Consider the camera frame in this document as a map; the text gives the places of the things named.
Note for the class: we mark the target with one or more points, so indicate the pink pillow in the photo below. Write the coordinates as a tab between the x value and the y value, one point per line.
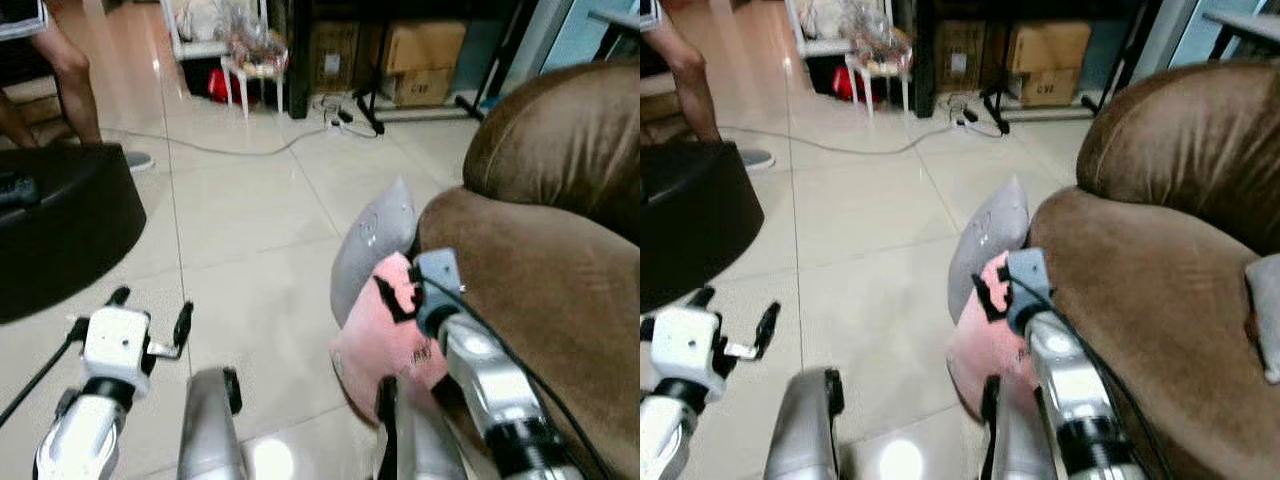
385	350
985	350

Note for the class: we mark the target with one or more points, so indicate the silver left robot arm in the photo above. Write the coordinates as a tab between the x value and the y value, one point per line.
660	440
75	440

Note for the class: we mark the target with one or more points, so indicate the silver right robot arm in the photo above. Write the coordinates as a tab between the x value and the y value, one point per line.
1075	385
490	385

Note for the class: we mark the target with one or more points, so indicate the grey pillow with print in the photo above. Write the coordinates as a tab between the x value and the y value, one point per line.
365	250
985	235

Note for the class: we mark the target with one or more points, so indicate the brown suede sofa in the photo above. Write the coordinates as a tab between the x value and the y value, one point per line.
560	290
1160	300

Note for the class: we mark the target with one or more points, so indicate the black leather ottoman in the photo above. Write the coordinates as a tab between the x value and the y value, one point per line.
695	220
60	240

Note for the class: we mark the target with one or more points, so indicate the silver left robot leg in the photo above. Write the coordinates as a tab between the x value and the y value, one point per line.
208	430
800	430

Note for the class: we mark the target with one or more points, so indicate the silver robot leg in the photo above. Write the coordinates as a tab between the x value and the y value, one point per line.
1015	450
420	450
800	430
208	430

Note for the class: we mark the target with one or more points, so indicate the grey slipper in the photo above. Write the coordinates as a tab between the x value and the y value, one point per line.
140	160
757	159

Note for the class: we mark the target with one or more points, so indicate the silver right robot leg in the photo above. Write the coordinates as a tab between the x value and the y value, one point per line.
420	450
1015	450

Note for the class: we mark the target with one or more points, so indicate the white power strip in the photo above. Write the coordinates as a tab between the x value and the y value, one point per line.
337	123
965	115

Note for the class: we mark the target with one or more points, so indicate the black stand with foot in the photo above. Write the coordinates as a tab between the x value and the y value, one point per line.
996	105
368	105

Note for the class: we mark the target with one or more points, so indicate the small printed cardboard box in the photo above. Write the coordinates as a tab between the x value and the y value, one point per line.
1050	88
423	88

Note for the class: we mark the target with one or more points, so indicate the person with bare legs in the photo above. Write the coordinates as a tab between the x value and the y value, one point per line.
75	90
695	85

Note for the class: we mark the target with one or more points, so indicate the dark cardboard box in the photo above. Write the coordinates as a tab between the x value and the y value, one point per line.
960	55
335	55

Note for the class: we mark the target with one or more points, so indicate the red item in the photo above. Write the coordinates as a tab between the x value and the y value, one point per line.
219	86
845	84

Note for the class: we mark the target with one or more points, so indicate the slanted black stand leg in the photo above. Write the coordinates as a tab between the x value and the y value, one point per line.
490	75
1115	70

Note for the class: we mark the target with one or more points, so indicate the white plastic stool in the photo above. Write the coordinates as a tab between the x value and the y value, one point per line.
255	72
880	70

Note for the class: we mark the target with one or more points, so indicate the large light cardboard box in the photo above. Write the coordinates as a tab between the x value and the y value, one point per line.
1050	45
425	45

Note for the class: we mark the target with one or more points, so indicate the plain grey cushion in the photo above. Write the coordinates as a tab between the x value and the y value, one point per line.
1265	320

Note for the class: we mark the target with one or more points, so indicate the white rack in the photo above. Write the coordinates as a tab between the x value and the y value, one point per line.
200	45
820	42

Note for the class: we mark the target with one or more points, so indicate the clear plastic bag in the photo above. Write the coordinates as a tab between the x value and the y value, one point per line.
255	35
880	32

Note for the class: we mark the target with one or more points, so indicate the grey table with black legs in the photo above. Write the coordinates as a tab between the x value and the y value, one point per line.
1245	22
620	20

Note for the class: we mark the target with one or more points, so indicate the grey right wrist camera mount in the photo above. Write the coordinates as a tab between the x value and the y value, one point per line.
1028	285
438	285

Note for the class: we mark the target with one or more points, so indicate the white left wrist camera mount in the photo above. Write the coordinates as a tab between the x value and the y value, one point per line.
685	345
115	340

